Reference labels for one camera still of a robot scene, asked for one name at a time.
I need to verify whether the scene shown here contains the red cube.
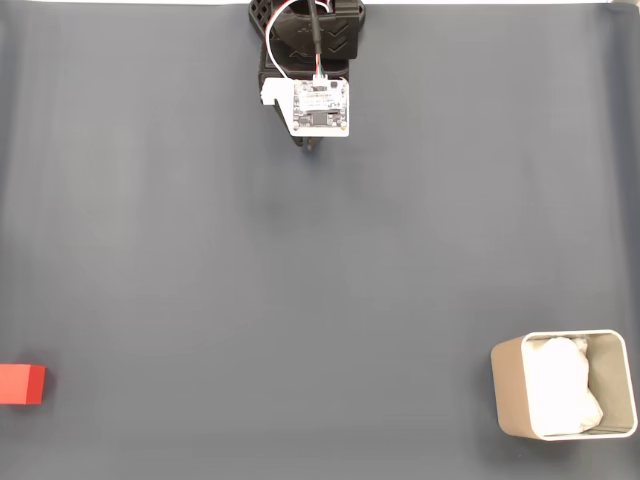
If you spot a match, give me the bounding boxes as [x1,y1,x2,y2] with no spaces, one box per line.
[0,363,47,405]

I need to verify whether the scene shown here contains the beige open-top box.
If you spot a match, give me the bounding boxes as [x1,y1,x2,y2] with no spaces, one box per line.
[489,328,640,442]

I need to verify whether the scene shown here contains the dark grey table mat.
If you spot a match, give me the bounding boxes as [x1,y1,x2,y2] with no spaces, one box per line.
[0,3,640,480]

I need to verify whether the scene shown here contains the white crumpled paper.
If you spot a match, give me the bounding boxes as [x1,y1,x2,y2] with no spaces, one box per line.
[522,337,605,437]

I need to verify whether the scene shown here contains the camera board on white mount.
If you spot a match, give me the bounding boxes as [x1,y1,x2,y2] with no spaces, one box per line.
[259,76,351,139]

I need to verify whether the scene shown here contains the black camera cable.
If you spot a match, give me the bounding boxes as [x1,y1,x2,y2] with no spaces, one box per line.
[307,0,329,81]

